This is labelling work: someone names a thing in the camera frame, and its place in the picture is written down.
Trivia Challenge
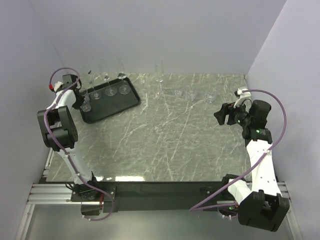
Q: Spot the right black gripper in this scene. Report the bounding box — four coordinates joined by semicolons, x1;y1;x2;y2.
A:
213;98;252;128

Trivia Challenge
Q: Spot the clear ribbed tumbler glass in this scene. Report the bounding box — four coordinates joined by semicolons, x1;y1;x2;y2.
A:
203;91;217;104

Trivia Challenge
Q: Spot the clear stemmed wine glass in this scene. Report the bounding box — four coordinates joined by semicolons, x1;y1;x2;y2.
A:
80;65;101;100

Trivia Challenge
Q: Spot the small clear shot glass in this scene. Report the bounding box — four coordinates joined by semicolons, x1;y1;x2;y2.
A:
80;100;92;113

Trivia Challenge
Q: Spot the round clear stemless glass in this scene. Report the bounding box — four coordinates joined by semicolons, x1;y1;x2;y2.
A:
115;57;131;95

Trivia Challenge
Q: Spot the small clear tumbler glass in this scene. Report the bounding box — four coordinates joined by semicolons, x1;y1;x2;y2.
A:
79;89;90;103

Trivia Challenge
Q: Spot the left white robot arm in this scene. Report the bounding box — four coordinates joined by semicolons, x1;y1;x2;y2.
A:
37;74;101;202

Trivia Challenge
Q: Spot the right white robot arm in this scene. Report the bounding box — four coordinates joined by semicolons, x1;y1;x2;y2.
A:
214;100;290;232

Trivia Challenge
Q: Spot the black plastic tray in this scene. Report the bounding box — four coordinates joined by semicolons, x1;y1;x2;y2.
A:
79;77;141;124

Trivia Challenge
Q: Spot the clear faceted small glass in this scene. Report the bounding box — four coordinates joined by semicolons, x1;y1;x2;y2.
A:
185;90;198;102

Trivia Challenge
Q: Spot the tiny clear shot glass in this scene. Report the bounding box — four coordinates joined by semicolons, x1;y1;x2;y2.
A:
174;89;184;97

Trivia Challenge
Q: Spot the tall clear cylinder glass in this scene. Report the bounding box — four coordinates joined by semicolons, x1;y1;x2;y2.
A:
155;59;164;83

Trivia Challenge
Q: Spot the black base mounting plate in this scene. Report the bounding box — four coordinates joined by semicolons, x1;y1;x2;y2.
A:
66;181;223;216

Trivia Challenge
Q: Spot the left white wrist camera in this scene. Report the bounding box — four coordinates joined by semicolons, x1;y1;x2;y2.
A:
49;81;64;93

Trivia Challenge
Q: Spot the aluminium frame rail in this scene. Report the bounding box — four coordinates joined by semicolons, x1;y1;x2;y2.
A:
27;182;76;205

